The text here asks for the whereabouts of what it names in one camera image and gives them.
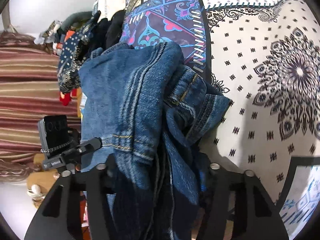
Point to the blue denim jacket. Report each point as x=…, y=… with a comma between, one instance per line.
x=150, y=111

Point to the wooden lap desk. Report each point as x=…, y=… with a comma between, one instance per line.
x=40, y=180

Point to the red flower plush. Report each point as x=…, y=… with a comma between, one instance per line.
x=66, y=98

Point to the striped red curtain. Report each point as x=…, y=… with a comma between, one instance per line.
x=29, y=92

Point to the navy patterned folded cloth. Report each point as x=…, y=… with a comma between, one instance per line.
x=74, y=54

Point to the black folded garment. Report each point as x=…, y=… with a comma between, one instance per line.
x=110, y=31

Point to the blue patchwork bedspread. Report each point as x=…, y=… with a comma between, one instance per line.
x=264, y=56

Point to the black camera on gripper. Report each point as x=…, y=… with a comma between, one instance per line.
x=53, y=133

